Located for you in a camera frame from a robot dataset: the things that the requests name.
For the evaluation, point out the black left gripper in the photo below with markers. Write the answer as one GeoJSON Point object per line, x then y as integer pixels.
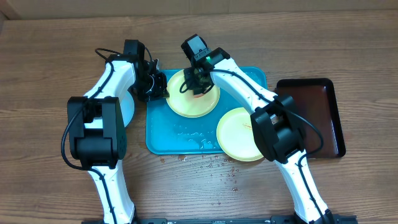
{"type": "Point", "coordinates": [162, 91]}

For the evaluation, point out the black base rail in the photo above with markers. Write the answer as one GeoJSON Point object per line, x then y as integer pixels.
{"type": "Point", "coordinates": [276, 219]}

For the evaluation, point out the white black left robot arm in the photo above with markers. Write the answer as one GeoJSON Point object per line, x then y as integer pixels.
{"type": "Point", "coordinates": [95, 140]}

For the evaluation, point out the black tray with water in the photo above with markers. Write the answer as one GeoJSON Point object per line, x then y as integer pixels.
{"type": "Point", "coordinates": [316, 102]}

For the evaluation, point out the teal plastic tray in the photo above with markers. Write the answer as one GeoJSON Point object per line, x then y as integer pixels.
{"type": "Point", "coordinates": [169, 133]}

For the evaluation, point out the brown cardboard backdrop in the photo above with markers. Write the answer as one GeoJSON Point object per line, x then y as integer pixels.
{"type": "Point", "coordinates": [56, 9]}

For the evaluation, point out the red and green sponge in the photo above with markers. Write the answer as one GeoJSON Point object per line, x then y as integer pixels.
{"type": "Point", "coordinates": [199, 95]}

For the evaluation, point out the yellow plate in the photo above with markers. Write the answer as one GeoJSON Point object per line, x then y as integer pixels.
{"type": "Point", "coordinates": [185, 104]}
{"type": "Point", "coordinates": [235, 137]}

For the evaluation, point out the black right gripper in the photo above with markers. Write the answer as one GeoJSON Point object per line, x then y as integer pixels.
{"type": "Point", "coordinates": [193, 85]}

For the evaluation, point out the light blue plate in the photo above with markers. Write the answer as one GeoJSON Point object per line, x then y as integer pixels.
{"type": "Point", "coordinates": [127, 108]}

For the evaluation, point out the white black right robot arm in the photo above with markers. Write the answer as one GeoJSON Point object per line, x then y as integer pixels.
{"type": "Point", "coordinates": [277, 128]}

